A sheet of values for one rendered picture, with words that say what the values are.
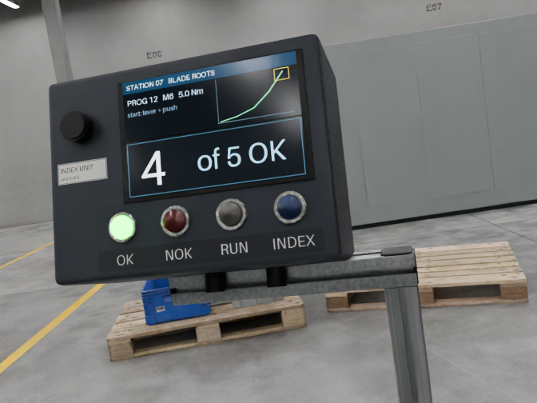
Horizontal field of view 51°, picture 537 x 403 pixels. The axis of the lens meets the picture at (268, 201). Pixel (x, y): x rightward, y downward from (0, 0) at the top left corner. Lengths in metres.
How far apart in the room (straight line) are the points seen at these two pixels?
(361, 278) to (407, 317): 0.06
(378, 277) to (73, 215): 0.28
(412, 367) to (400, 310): 0.05
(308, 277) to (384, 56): 5.92
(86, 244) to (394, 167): 5.95
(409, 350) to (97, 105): 0.36
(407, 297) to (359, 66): 5.87
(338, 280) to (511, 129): 6.26
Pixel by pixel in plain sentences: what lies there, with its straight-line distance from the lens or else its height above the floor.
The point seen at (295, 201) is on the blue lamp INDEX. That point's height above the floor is 1.12.
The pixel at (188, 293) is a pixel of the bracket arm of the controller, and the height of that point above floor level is 1.04.
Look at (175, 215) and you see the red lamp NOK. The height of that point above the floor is 1.12.
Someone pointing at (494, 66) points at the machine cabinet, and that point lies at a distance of 6.71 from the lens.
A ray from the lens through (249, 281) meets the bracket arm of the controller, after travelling 0.55.
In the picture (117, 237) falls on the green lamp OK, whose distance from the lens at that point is 0.50.
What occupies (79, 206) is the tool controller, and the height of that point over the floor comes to 1.14.
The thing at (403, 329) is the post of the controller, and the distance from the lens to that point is 0.54.
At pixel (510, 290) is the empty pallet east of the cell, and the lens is 3.64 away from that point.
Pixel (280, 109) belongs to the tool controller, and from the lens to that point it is 0.47.
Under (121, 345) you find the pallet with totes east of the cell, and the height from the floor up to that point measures 0.09.
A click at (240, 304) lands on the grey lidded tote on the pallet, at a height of 0.17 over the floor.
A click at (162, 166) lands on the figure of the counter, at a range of 0.50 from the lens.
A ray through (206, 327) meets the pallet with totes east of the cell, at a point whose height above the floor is 0.11.
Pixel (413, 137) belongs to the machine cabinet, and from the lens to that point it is 6.42.
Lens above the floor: 1.17
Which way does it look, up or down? 6 degrees down
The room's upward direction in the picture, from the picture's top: 9 degrees counter-clockwise
